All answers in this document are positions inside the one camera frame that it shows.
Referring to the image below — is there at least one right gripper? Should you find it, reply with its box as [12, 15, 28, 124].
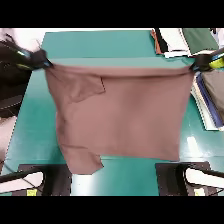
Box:
[189, 54, 212, 72]

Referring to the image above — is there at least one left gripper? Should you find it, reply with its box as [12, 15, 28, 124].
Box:
[30, 49, 54, 71]

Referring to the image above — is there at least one brown T-shirt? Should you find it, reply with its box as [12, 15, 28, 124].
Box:
[44, 61, 196, 176]

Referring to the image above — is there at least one dark green garment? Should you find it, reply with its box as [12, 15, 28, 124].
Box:
[181, 28, 220, 55]

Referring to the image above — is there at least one grey-brown garment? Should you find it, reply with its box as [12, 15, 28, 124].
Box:
[201, 69, 224, 122]

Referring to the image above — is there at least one white garment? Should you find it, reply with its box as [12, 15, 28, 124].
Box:
[159, 28, 192, 59]

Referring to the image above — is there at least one blue garment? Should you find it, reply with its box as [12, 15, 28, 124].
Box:
[195, 73, 224, 130]

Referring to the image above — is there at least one cream garment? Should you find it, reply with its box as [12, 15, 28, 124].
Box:
[189, 79, 224, 132]

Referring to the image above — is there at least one black garment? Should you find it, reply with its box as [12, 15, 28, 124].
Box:
[154, 28, 170, 54]

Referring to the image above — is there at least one orange garment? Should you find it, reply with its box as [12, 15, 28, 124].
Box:
[150, 29, 164, 55]

